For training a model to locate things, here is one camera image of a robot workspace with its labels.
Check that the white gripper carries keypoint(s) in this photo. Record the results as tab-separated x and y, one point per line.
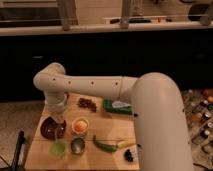
57	117

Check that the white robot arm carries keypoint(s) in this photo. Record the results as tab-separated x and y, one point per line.
157	106

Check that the dark purple bowl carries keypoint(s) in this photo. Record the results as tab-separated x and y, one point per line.
51	130

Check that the brown dried food pile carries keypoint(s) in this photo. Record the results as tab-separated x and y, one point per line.
87	103

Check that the orange cup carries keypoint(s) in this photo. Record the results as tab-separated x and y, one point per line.
80	126

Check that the green cup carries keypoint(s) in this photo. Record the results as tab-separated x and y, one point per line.
58	148

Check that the black stand left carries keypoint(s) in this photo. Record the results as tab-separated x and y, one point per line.
20	142

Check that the dark metal cup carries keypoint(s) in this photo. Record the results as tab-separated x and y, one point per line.
77	146

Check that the wooden table board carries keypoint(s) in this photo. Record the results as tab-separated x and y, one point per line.
108	128

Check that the green tray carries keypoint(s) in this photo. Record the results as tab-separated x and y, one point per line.
117	107

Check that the green pepper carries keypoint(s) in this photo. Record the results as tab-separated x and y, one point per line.
105	147

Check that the yellow corn piece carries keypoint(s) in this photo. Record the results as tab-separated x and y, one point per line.
125	143

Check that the dark grape cluster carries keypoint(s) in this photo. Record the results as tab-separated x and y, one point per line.
128	156

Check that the spice bottle rack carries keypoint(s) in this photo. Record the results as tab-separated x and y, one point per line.
198	107

